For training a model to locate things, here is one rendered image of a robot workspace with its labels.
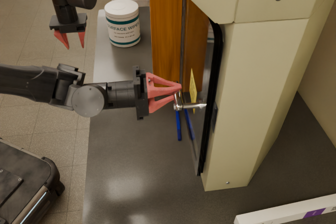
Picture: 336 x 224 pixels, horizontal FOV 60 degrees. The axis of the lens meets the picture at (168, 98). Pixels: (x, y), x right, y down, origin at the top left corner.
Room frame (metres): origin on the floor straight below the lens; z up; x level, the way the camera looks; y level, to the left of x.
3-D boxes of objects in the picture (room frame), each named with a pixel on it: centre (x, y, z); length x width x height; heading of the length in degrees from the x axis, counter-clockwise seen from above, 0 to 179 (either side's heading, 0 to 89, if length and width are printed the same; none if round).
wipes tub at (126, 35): (1.06, 0.18, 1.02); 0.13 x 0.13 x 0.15
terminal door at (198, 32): (0.52, -0.06, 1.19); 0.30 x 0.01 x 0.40; 5
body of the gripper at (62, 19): (0.77, 0.29, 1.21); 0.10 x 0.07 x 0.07; 97
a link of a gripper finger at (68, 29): (0.77, 0.28, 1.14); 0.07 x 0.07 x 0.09; 7
